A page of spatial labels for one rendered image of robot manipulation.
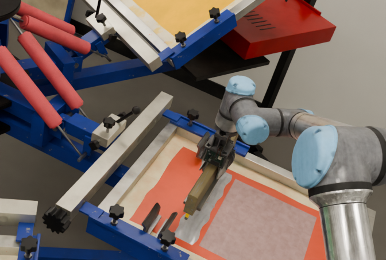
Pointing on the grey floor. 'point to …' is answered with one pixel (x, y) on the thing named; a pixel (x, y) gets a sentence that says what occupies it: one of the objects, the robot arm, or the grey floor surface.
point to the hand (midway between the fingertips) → (212, 171)
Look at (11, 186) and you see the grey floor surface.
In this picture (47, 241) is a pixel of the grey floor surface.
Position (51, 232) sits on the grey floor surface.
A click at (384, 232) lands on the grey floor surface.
